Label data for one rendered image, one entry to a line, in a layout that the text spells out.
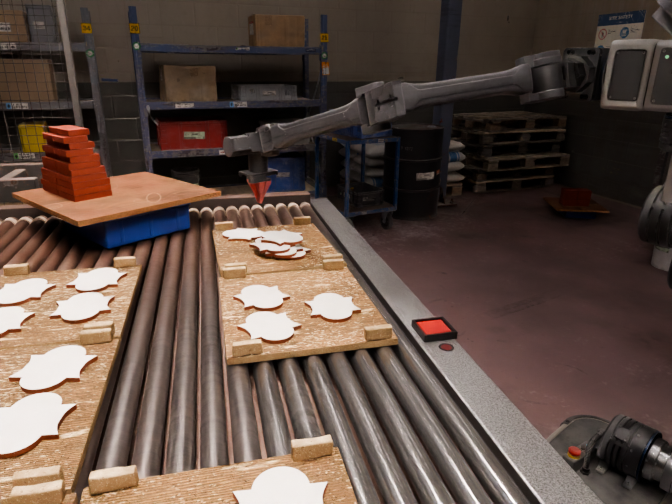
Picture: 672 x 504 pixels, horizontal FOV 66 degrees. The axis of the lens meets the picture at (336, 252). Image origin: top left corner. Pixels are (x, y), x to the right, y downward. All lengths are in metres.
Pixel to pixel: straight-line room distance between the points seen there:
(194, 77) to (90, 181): 3.63
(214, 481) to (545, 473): 0.47
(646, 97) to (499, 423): 0.82
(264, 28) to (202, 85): 0.81
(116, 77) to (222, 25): 1.21
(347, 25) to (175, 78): 2.15
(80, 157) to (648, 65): 1.59
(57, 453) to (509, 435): 0.69
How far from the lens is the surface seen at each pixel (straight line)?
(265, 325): 1.12
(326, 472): 0.78
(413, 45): 6.81
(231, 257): 1.53
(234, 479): 0.78
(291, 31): 5.53
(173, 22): 5.98
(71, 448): 0.90
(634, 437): 1.91
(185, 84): 5.40
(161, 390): 1.01
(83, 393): 1.01
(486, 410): 0.96
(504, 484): 0.83
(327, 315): 1.15
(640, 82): 1.41
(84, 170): 1.87
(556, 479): 0.87
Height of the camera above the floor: 1.47
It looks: 20 degrees down
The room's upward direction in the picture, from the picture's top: 1 degrees clockwise
